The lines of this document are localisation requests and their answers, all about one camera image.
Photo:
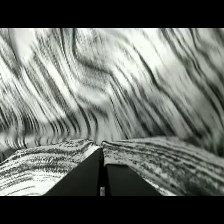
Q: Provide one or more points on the black and white striped shirt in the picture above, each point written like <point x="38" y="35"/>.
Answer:
<point x="110" y="86"/>

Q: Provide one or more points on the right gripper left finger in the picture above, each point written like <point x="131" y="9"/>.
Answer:
<point x="83" y="180"/>

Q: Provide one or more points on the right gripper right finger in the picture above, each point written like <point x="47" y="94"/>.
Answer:
<point x="128" y="181"/>

